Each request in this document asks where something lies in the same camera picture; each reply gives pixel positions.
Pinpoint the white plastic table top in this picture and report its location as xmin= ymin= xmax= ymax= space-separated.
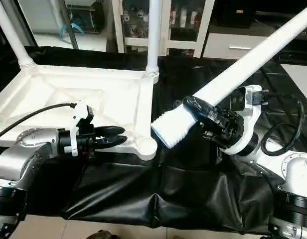
xmin=0 ymin=65 xmax=159 ymax=161

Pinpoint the white plastic table leg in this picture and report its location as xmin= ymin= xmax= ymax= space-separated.
xmin=146 ymin=0 xmax=162 ymax=84
xmin=151 ymin=5 xmax=307 ymax=149
xmin=0 ymin=0 xmax=35 ymax=70

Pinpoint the white drawer unit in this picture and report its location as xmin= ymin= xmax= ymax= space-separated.
xmin=202 ymin=32 xmax=261 ymax=61

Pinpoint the black work mat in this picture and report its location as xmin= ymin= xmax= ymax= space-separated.
xmin=0 ymin=46 xmax=307 ymax=235

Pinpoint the white glass door cabinet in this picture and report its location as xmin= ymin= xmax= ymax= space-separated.
xmin=111 ymin=0 xmax=215 ymax=58

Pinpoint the white flat board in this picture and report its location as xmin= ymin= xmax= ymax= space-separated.
xmin=282 ymin=63 xmax=307 ymax=96

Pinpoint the black equipment case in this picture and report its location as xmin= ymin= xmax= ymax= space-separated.
xmin=216 ymin=0 xmax=257 ymax=28

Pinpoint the teal plastic object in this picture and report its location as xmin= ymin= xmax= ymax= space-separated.
xmin=61 ymin=22 xmax=85 ymax=37

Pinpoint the grey metal pole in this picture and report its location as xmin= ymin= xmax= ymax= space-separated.
xmin=58 ymin=0 xmax=79 ymax=50

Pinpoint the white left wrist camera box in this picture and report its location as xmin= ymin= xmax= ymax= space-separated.
xmin=69 ymin=101 xmax=95 ymax=156

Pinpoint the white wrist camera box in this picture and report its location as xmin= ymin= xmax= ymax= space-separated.
xmin=222 ymin=86 xmax=267 ymax=156
xmin=69 ymin=101 xmax=95 ymax=156

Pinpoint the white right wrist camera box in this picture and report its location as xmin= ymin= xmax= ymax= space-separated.
xmin=222 ymin=86 xmax=267 ymax=156

